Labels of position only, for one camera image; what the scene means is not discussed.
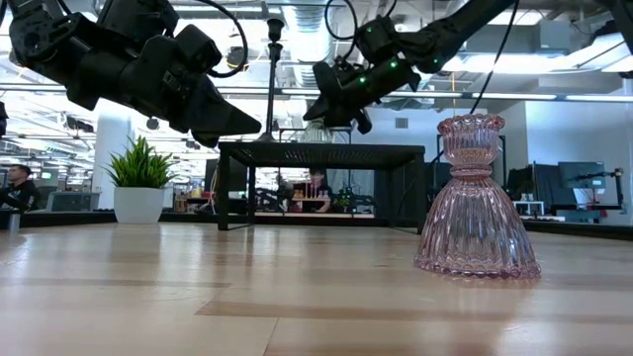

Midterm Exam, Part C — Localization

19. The person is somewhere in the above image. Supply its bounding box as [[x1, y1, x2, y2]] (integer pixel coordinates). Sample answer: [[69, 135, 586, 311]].
[[296, 167, 337, 214], [0, 163, 45, 213]]

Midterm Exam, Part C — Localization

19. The black mesh metal riser table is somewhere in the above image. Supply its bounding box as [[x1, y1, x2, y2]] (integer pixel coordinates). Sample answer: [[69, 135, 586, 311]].
[[217, 141, 427, 234]]

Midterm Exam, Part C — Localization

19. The pink ribbed glass candle holder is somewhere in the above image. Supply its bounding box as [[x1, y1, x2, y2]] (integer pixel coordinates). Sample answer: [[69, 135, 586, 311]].
[[413, 113, 542, 281]]

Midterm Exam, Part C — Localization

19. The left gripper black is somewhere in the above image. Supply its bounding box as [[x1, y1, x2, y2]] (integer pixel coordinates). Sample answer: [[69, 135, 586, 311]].
[[118, 35, 262, 148]]

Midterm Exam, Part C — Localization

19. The clear ribbed glass candle holder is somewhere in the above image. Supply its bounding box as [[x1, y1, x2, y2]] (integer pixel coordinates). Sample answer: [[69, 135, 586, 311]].
[[300, 118, 333, 144]]

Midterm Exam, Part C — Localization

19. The green plant in white pot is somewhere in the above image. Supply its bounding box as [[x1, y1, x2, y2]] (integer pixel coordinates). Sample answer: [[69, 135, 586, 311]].
[[104, 135, 177, 225]]

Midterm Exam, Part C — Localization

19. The grey computer monitor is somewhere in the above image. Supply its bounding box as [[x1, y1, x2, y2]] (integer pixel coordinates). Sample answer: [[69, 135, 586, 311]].
[[558, 161, 607, 191]]

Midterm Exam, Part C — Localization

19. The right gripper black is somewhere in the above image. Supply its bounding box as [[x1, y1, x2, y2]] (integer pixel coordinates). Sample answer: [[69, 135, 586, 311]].
[[303, 56, 421, 135]]

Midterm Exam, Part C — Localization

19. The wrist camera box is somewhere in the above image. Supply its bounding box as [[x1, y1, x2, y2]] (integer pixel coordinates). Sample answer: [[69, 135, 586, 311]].
[[356, 17, 400, 63], [175, 23, 224, 75]]

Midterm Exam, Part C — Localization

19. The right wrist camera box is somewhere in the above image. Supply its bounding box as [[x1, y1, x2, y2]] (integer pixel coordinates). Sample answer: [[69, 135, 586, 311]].
[[356, 17, 400, 63]]

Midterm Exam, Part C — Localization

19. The wooden table right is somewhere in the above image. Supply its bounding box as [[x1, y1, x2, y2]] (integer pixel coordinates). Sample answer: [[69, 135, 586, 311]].
[[0, 210, 633, 243]]

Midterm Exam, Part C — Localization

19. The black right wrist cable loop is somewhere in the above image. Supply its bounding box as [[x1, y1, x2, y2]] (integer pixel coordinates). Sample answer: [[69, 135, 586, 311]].
[[323, 0, 400, 44]]

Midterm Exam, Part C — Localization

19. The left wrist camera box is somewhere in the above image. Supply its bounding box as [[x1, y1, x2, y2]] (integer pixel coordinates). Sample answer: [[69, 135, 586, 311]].
[[175, 23, 224, 75]]

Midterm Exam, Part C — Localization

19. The wooden stand with sticks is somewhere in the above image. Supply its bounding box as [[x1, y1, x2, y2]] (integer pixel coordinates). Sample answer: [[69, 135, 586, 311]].
[[291, 181, 332, 203]]

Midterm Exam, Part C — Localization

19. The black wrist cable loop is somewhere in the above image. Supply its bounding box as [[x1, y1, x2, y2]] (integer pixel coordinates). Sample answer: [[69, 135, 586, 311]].
[[323, 0, 400, 44], [192, 0, 249, 79]]

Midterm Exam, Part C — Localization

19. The wooden workbench with grey legs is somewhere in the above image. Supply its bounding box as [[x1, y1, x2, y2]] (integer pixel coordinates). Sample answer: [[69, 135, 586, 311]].
[[254, 211, 377, 221]]

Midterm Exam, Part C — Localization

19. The black metal candlestick holder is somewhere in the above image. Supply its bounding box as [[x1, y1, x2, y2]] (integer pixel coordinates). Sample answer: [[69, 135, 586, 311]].
[[256, 18, 286, 143]]

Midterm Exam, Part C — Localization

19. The long black right arm cable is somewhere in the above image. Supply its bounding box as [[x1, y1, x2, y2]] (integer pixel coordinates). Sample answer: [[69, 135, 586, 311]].
[[467, 0, 520, 116]]

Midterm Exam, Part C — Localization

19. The black left wrist cable loop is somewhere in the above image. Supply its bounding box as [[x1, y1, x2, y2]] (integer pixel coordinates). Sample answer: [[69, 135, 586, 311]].
[[192, 0, 249, 79]]

